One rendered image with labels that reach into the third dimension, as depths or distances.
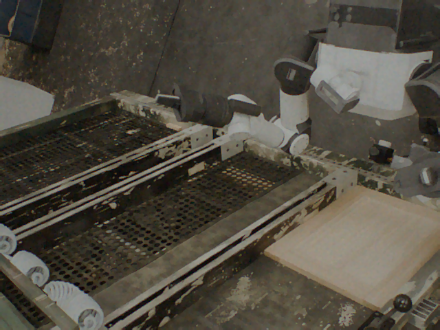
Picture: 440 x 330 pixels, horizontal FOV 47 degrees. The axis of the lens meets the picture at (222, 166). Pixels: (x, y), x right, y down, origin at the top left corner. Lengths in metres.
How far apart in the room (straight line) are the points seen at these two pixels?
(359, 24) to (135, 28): 3.20
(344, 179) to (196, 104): 0.60
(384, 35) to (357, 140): 1.57
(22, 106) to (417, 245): 4.07
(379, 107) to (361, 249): 0.41
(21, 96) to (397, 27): 4.08
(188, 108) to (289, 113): 0.38
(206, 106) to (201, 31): 2.42
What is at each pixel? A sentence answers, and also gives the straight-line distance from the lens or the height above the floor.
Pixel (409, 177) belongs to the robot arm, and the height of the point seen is 1.59.
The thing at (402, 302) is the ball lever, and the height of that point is 1.46.
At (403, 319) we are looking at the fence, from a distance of 1.27.
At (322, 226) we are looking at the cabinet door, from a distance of 1.55.
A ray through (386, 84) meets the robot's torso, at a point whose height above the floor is 1.34.
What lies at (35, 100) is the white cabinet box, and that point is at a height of 0.18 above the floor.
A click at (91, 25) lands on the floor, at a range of 4.90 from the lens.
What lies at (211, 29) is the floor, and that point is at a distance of 3.70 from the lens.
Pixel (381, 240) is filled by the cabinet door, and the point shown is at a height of 1.09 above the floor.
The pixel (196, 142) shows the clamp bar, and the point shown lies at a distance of 2.13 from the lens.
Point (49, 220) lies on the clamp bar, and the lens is 1.66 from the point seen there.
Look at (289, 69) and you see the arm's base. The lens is 1.44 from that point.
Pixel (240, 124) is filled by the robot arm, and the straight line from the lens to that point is 1.41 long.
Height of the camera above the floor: 2.49
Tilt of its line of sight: 49 degrees down
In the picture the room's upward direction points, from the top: 78 degrees counter-clockwise
